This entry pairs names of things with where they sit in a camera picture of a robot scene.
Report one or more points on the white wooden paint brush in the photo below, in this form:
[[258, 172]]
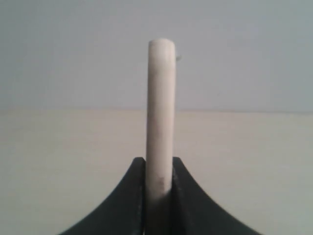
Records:
[[160, 131]]

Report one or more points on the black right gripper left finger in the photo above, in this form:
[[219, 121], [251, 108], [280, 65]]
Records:
[[122, 212]]

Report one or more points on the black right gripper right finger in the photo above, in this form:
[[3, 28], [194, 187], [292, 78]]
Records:
[[193, 212]]

